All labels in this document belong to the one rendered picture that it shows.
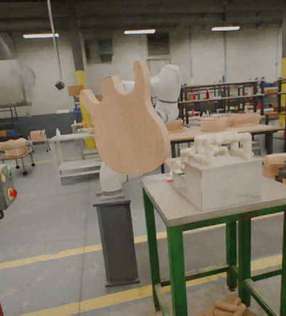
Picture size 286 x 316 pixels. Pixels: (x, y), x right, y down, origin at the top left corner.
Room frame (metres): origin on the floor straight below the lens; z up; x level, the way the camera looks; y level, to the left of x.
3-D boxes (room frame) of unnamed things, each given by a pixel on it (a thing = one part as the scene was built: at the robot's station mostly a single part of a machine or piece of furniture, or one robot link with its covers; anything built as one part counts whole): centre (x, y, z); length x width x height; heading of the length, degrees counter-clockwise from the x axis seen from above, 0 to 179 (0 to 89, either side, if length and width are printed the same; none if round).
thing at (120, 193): (1.71, 0.28, 0.73); 0.22 x 0.18 x 0.06; 93
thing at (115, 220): (1.72, 0.26, 0.35); 0.28 x 0.28 x 0.70; 3
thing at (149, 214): (1.34, -0.01, 0.45); 0.05 x 0.05 x 0.90; 10
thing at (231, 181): (0.94, -0.32, 1.02); 0.27 x 0.15 x 0.17; 104
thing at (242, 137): (0.89, -0.33, 1.20); 0.20 x 0.03 x 0.03; 103
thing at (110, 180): (1.72, 0.25, 0.87); 0.18 x 0.16 x 0.22; 127
